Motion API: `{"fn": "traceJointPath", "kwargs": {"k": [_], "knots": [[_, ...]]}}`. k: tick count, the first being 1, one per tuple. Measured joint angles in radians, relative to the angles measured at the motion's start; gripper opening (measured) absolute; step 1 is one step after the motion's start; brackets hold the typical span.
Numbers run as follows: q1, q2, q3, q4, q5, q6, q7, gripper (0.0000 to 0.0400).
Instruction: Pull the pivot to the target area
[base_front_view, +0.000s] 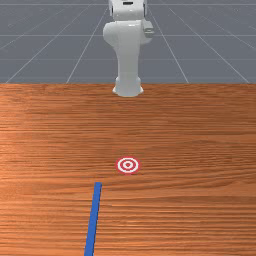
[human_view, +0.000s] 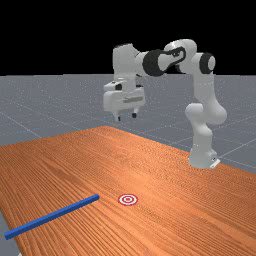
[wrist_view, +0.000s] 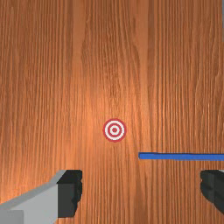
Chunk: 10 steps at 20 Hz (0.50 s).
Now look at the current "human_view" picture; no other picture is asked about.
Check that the long blue stick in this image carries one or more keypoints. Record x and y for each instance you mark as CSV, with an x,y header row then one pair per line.
x,y
50,217

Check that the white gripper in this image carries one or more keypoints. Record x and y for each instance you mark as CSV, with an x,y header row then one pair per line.
x,y
120,99

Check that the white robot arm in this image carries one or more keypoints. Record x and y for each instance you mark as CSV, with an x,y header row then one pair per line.
x,y
203,86

